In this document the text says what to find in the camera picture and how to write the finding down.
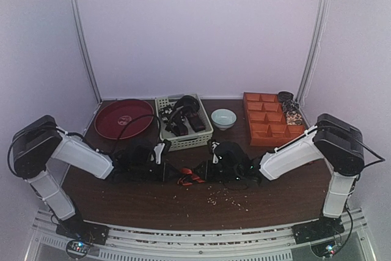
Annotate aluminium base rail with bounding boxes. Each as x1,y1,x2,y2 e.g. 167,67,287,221
22,209,378,260

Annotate rolled dark tie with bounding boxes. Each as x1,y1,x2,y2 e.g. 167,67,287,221
277,91,294,103

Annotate orange compartment organizer box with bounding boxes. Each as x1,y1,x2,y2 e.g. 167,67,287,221
243,92,306,148

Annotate left aluminium frame post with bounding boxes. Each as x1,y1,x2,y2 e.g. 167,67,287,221
70,0,103,103

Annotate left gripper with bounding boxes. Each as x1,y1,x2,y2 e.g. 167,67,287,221
131,161,181,183

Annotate beige plastic basket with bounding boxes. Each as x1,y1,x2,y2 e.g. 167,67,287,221
155,94,214,151

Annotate aluminium frame post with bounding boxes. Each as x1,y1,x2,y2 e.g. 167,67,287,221
70,0,103,103
296,0,330,105

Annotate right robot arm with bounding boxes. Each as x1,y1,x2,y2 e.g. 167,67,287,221
194,113,364,238

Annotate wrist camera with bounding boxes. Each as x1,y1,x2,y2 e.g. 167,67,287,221
153,139,172,165
207,139,220,164

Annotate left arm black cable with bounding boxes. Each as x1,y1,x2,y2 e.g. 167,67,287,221
108,114,163,158

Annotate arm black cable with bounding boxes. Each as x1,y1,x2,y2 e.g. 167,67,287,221
351,134,386,164
108,114,163,158

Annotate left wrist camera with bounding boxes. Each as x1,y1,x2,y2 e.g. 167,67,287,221
153,139,172,165

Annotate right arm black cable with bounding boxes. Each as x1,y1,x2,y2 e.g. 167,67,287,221
351,134,386,164

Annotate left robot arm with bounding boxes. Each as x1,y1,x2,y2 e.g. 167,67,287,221
7,115,179,239

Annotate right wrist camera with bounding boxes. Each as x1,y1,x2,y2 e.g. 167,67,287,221
207,139,220,164

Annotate dark ties in basket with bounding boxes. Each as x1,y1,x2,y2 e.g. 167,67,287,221
159,95,206,136

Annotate pale blue ceramic bowl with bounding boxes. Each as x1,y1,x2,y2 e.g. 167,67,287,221
211,109,237,131

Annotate right aluminium frame post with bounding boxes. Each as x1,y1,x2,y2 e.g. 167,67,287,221
296,0,330,105

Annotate red round tray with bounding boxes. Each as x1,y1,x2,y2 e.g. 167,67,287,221
94,99,155,140

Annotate rolled patterned tie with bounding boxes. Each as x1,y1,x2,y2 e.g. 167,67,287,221
282,100,299,114
285,111,304,125

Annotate red navy striped tie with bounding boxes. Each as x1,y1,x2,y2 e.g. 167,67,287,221
177,167,205,186

